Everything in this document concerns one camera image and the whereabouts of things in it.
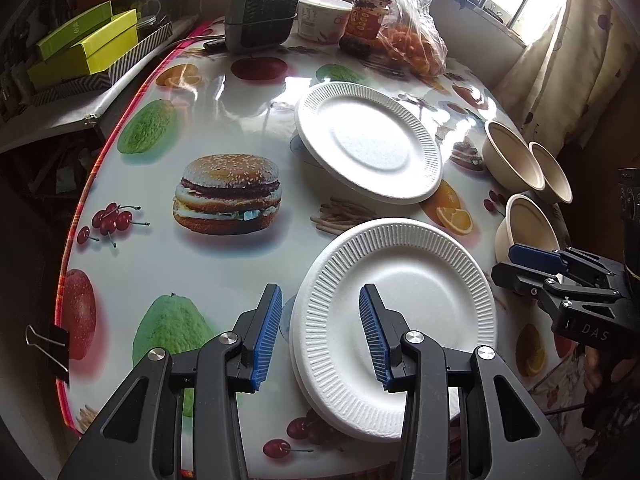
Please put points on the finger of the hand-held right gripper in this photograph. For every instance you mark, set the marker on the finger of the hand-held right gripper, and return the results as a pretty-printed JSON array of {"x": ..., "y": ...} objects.
[
  {"x": 536, "y": 258},
  {"x": 520, "y": 280}
]

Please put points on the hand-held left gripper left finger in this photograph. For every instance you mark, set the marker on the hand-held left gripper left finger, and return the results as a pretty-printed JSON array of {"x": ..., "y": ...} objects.
[{"x": 267, "y": 336}]

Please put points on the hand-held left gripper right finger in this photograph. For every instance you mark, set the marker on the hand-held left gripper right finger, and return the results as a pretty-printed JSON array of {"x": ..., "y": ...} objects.
[{"x": 373, "y": 341}]

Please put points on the beige paper bowl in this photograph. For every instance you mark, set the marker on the beige paper bowl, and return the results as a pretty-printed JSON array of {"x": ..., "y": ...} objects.
[
  {"x": 550, "y": 170},
  {"x": 507, "y": 152},
  {"x": 530, "y": 225}
]

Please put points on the white foam plate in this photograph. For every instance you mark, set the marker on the white foam plate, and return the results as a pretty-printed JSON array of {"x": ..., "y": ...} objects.
[
  {"x": 390, "y": 305},
  {"x": 367, "y": 140}
]

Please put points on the floral cloth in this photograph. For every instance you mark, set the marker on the floral cloth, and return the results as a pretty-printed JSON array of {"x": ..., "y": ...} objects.
[{"x": 565, "y": 390}]

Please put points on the cream patterned curtain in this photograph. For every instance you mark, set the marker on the cream patterned curtain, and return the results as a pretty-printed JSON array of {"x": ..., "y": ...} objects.
[{"x": 555, "y": 75}]

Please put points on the black binder clip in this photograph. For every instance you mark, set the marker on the black binder clip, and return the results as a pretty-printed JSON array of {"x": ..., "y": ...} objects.
[{"x": 55, "y": 352}]

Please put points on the food print tablecloth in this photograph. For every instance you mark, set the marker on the food print tablecloth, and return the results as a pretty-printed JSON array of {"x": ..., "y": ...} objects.
[{"x": 225, "y": 110}]

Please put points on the plastic bag of oranges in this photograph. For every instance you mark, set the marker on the plastic bag of oranges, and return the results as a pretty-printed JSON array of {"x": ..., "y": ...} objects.
[{"x": 410, "y": 45}]

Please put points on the red label glass jar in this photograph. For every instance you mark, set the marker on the red label glass jar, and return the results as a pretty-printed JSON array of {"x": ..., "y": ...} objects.
[{"x": 365, "y": 22}]

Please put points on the black remote control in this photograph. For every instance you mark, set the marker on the black remote control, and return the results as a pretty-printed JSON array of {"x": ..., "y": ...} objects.
[{"x": 215, "y": 45}]

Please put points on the grey side shelf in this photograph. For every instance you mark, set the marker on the grey side shelf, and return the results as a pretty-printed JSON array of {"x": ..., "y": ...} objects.
[{"x": 65, "y": 110}]

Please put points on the striped cardboard box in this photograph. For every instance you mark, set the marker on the striped cardboard box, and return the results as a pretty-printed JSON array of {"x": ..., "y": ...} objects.
[{"x": 135, "y": 57}]

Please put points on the grey space heater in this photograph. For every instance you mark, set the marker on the grey space heater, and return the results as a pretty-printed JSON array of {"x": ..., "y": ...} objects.
[{"x": 260, "y": 10}]

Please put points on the large green box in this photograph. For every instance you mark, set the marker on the large green box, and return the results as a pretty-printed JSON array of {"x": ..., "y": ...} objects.
[{"x": 85, "y": 60}]

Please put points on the small green box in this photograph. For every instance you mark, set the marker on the small green box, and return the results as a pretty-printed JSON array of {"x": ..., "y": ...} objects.
[{"x": 70, "y": 30}]

